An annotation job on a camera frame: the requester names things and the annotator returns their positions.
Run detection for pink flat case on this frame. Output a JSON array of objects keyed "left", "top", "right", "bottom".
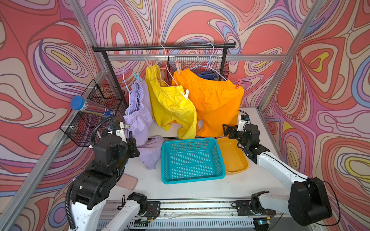
[{"left": 116, "top": 174, "right": 138, "bottom": 191}]

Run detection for white clothespin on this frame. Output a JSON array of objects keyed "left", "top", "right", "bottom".
[{"left": 181, "top": 90, "right": 189, "bottom": 99}]

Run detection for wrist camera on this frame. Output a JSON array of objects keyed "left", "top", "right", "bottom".
[
  {"left": 237, "top": 114, "right": 250, "bottom": 131},
  {"left": 115, "top": 128, "right": 130, "bottom": 142}
]

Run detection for teal clothespin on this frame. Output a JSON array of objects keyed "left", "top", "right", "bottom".
[{"left": 133, "top": 71, "right": 143, "bottom": 82}]

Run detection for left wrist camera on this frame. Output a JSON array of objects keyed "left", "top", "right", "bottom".
[{"left": 115, "top": 128, "right": 130, "bottom": 142}]

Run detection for pink clothespin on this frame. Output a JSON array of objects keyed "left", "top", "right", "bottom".
[{"left": 144, "top": 57, "right": 152, "bottom": 67}]

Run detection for orange shorts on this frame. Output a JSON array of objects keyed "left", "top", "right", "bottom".
[{"left": 172, "top": 69, "right": 244, "bottom": 137}]

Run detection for lilac shorts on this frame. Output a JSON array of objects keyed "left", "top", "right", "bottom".
[{"left": 123, "top": 80, "right": 164, "bottom": 170}]

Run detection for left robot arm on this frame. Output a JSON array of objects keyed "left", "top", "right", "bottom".
[{"left": 65, "top": 117, "right": 140, "bottom": 231}]

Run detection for yellow shorts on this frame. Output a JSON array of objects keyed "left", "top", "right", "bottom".
[{"left": 145, "top": 65, "right": 197, "bottom": 140}]

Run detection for teal plastic basket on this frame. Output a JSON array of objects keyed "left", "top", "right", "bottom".
[{"left": 161, "top": 138, "right": 226, "bottom": 184}]

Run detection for light blue wire hanger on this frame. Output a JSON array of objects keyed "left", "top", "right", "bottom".
[{"left": 122, "top": 68, "right": 131, "bottom": 115}]

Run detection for red clothespin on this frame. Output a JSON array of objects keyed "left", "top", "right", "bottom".
[{"left": 236, "top": 78, "right": 241, "bottom": 89}]

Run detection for blue capped pencil tube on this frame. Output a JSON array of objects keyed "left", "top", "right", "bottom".
[{"left": 70, "top": 96, "right": 116, "bottom": 118}]

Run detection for black clothes rack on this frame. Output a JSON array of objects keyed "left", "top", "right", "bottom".
[{"left": 92, "top": 42, "right": 237, "bottom": 122}]

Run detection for beige clothespin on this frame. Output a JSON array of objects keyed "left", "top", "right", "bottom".
[{"left": 175, "top": 60, "right": 181, "bottom": 75}]

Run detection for black wire basket left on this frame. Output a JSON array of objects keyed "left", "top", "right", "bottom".
[{"left": 60, "top": 80, "right": 124, "bottom": 147}]

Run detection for black wire basket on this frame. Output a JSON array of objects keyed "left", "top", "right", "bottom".
[
  {"left": 168, "top": 49, "right": 229, "bottom": 81},
  {"left": 60, "top": 80, "right": 124, "bottom": 147}
]

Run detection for black wire basket back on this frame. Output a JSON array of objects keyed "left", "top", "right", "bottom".
[{"left": 168, "top": 49, "right": 229, "bottom": 81}]

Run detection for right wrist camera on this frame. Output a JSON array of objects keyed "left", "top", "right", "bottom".
[{"left": 237, "top": 114, "right": 250, "bottom": 131}]

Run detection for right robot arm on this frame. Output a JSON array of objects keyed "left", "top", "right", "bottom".
[{"left": 223, "top": 124, "right": 333, "bottom": 226}]

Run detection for yellow plastic tray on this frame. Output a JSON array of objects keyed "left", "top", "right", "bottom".
[{"left": 217, "top": 137, "right": 249, "bottom": 175}]

